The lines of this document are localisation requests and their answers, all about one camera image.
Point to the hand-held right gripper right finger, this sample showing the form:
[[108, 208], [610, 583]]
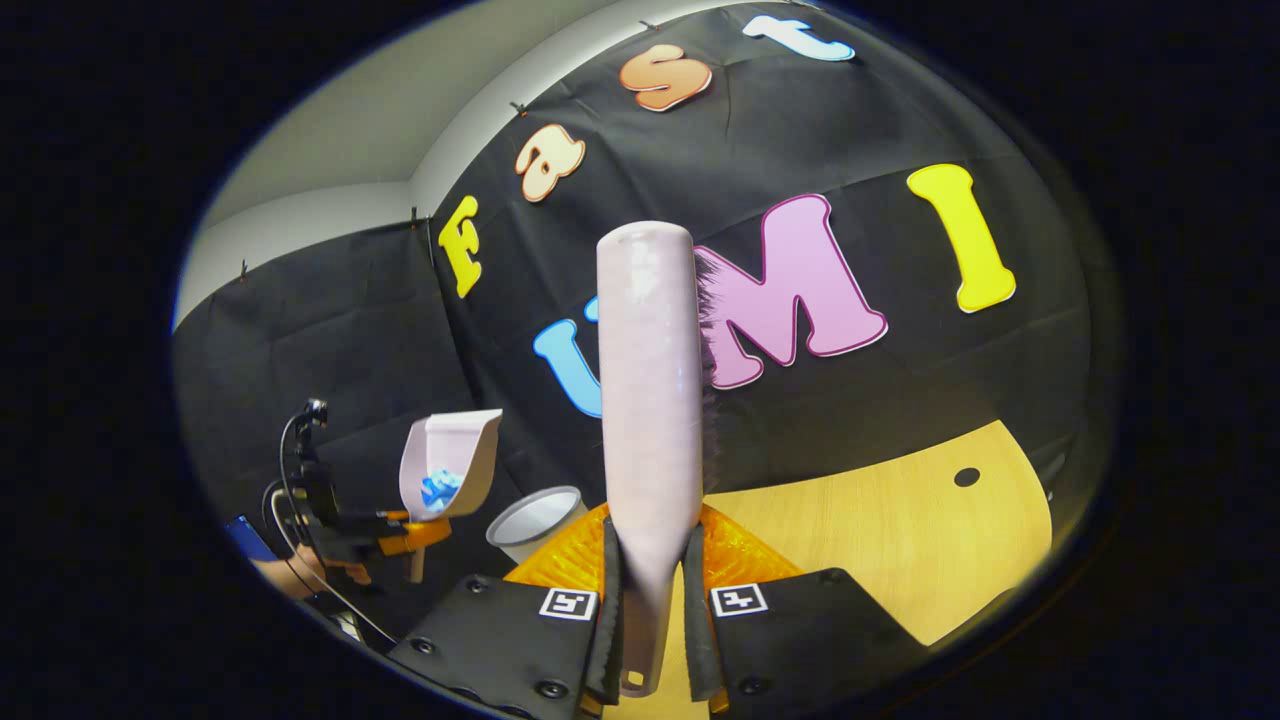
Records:
[[700, 640]]

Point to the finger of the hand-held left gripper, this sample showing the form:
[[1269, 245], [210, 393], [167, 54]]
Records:
[[415, 537], [385, 517]]

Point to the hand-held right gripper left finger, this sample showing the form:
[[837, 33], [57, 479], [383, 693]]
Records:
[[610, 640]]

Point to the dark blue paper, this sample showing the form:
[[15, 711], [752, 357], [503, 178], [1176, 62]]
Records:
[[433, 495]]

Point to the light blue paper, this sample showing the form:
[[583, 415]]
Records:
[[448, 480]]

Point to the pale purple dustpan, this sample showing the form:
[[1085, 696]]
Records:
[[462, 445]]

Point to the white ribbed garbage bin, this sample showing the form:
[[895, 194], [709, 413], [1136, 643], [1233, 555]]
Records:
[[535, 520]]

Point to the small pale purple broom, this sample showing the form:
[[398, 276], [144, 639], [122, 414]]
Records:
[[650, 400]]

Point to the black backdrop cloth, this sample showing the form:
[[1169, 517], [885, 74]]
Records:
[[850, 130]]

